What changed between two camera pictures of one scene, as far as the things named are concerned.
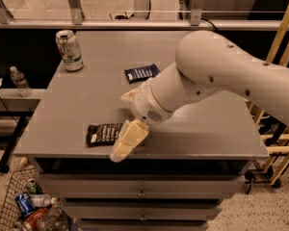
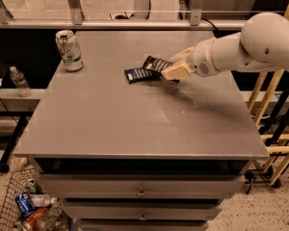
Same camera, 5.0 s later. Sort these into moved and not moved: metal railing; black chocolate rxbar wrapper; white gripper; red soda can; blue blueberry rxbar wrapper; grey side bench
Moved: black chocolate rxbar wrapper; white gripper
Not moved: red soda can; blue blueberry rxbar wrapper; metal railing; grey side bench
